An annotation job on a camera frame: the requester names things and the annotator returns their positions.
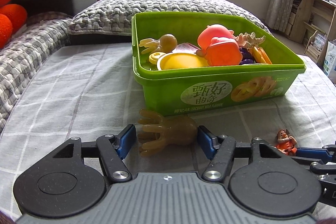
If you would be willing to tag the yellow toy pot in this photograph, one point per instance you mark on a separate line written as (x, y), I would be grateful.
(178, 61)

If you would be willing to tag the grey checked cloth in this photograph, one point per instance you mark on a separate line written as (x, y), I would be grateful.
(78, 98)

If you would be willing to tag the grey plaid sofa cover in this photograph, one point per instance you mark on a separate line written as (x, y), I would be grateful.
(26, 56)

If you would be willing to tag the white printed carton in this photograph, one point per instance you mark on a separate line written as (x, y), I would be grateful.
(330, 58)

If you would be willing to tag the orange plush toy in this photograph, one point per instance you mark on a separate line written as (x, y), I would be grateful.
(10, 16)

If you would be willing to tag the beige starfish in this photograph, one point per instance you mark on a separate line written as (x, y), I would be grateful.
(249, 40)

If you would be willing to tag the small orange figurine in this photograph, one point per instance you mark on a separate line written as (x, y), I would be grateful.
(284, 145)

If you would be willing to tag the orange robot toy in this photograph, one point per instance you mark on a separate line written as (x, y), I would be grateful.
(212, 33)

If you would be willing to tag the pink cube toy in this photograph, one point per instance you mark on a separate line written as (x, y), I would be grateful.
(186, 48)

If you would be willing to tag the orange pumpkin toy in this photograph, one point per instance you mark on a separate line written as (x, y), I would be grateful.
(261, 54)

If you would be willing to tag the wooden shelf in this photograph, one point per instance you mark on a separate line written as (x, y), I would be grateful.
(312, 11)

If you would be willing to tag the brown octopus toy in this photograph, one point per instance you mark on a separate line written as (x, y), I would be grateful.
(168, 41)
(173, 130)

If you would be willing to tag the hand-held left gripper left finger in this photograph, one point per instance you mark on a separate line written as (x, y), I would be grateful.
(126, 141)

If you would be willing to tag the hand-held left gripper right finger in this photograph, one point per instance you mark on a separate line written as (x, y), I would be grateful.
(207, 144)

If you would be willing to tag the purple grapes toy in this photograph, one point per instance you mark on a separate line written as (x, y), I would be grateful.
(245, 56)

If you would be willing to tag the grey quilted cushion cover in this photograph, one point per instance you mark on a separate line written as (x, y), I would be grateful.
(157, 6)

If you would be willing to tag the green plastic box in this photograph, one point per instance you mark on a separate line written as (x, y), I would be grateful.
(210, 92)

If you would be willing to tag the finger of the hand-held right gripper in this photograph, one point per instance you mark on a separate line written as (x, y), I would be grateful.
(312, 152)
(323, 167)

